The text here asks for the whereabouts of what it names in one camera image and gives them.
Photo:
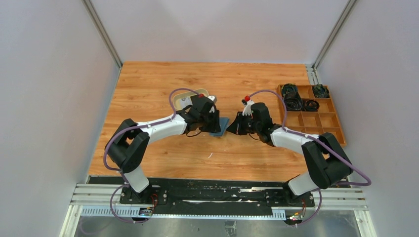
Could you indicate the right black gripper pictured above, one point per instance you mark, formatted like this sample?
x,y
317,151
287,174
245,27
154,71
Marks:
x,y
236,127

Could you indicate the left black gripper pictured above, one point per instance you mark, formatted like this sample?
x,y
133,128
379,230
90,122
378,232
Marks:
x,y
215,126

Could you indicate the blue card holder wallet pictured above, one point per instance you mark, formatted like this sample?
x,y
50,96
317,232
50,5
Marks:
x,y
223,122

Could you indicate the beige oval tray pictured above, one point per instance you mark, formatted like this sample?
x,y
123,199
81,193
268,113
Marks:
x,y
180,98

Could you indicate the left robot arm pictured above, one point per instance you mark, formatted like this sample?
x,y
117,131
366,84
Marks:
x,y
128,145

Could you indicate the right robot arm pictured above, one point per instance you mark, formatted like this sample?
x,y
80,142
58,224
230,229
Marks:
x,y
325,159

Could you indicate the white card in tray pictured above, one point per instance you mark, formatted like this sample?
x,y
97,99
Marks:
x,y
184,102

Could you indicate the wooden compartment organizer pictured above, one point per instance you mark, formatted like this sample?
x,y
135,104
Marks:
x,y
309,109

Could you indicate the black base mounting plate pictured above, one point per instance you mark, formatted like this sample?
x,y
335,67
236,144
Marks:
x,y
214,197

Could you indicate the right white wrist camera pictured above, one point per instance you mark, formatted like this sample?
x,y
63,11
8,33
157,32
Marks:
x,y
247,111

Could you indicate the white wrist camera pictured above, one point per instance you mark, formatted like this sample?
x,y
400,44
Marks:
x,y
247,111
213,98

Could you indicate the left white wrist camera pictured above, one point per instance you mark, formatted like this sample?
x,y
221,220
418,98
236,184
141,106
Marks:
x,y
213,98

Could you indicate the aluminium frame rail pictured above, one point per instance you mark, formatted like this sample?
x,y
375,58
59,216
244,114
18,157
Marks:
x,y
105,206

